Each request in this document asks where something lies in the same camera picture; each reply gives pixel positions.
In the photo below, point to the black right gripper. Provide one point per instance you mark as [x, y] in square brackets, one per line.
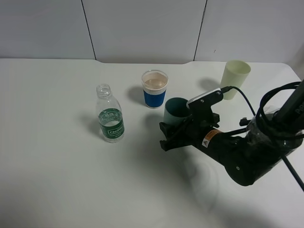
[183, 134]

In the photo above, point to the teal plastic cup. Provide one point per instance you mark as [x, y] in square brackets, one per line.
[175, 111]

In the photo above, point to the clear bottle with green label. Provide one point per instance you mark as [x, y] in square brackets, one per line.
[109, 114]

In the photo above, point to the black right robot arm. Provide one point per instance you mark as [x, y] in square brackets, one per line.
[251, 151]

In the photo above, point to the clear cup with blue sleeve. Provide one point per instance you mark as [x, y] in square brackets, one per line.
[154, 84]

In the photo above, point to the pale green plastic cup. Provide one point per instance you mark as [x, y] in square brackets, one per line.
[235, 73]

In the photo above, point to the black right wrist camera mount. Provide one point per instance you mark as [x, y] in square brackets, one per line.
[200, 108]

